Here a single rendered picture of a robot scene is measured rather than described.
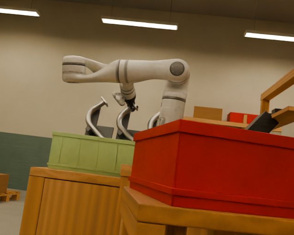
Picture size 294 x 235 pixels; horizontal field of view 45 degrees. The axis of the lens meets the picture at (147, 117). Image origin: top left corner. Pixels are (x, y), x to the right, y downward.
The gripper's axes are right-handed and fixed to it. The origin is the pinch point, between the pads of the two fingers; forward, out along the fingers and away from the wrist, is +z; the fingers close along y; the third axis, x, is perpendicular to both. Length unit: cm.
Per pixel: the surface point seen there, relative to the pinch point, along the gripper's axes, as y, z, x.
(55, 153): -10, -21, 47
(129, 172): -51, -58, 29
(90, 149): -18.2, -20.9, 33.0
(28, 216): -29, -22, 70
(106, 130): -2.3, 2.5, 18.4
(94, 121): 6.1, 2.5, 20.4
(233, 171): -81, -119, 25
